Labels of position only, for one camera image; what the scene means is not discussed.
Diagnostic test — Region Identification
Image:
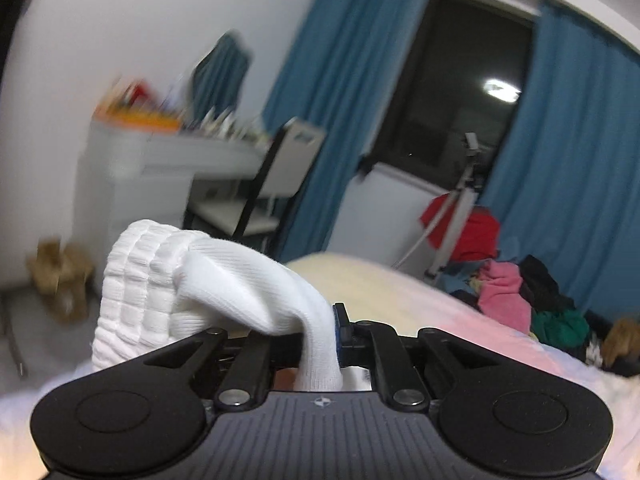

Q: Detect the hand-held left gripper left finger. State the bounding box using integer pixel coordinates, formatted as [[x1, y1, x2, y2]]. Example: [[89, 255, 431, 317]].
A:
[[144, 327, 302, 409]]

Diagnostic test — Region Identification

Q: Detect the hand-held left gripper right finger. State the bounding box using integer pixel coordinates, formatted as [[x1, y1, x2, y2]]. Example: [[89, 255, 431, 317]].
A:
[[332, 302, 497, 409]]

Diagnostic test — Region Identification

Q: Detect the white garment with black stripe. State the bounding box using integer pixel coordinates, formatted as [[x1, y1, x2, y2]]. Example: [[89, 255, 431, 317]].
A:
[[90, 219, 347, 394]]

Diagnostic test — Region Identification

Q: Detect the pink pastel bed sheet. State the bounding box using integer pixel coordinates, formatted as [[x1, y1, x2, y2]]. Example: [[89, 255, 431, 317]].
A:
[[0, 252, 640, 480]]

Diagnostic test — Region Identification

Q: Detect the red cloth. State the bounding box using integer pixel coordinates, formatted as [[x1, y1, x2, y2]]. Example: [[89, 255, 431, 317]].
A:
[[419, 194, 502, 264]]

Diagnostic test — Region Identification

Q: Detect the pink cloth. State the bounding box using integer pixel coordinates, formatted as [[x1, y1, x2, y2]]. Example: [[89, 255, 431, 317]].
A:
[[476, 259, 534, 334]]

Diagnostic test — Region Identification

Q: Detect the black and white chair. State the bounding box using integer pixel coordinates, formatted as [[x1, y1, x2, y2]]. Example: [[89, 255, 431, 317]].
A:
[[182, 117, 329, 257]]

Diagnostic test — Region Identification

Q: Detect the silver tripod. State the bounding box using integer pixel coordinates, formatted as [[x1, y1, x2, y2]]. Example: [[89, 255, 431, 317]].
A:
[[394, 132, 489, 282]]

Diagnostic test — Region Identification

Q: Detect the black cloth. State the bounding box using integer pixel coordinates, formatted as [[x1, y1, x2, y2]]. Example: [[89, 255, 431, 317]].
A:
[[519, 254, 577, 314]]

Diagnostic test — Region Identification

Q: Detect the green cloth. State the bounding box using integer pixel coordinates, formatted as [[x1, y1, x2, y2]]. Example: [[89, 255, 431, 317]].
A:
[[529, 307, 592, 352]]

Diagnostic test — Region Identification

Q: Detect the white desk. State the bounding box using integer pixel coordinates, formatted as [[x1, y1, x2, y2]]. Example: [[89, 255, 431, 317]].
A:
[[74, 114, 275, 282]]

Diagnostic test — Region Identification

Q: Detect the blue curtain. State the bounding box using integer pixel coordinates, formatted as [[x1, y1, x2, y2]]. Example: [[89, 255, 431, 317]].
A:
[[262, 0, 432, 267], [479, 0, 640, 322]]

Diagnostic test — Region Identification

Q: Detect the dark window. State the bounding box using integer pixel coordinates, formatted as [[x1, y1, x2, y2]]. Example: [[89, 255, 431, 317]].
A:
[[359, 0, 540, 202]]

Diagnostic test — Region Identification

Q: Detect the colourful desk clutter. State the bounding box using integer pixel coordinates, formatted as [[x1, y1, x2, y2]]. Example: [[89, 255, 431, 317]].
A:
[[94, 76, 271, 144]]

